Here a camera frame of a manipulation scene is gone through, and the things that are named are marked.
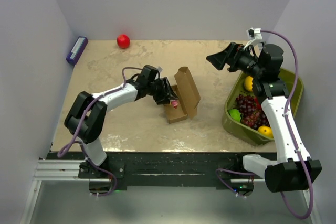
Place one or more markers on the bright green toy vegetable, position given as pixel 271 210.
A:
pixel 235 115

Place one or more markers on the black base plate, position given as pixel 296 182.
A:
pixel 186 169

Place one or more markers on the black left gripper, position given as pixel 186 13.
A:
pixel 166 92

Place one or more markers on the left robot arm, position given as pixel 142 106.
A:
pixel 85 118

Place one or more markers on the orange toy fruit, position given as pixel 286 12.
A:
pixel 248 83

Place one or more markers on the brown cardboard box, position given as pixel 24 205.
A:
pixel 188 97

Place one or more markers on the yellow toy mango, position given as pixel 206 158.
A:
pixel 266 131

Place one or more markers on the olive green plastic basket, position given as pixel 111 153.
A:
pixel 239 130

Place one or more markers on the red apple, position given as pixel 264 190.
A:
pixel 123 41

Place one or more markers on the purple rectangular box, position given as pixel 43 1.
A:
pixel 77 50

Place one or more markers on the small colourful toy figure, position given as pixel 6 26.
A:
pixel 174 103

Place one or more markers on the dark red toy grapes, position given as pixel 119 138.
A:
pixel 252 114

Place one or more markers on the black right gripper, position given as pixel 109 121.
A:
pixel 233 53

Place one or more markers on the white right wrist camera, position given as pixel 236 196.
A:
pixel 255 38

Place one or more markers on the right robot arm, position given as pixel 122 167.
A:
pixel 294 169

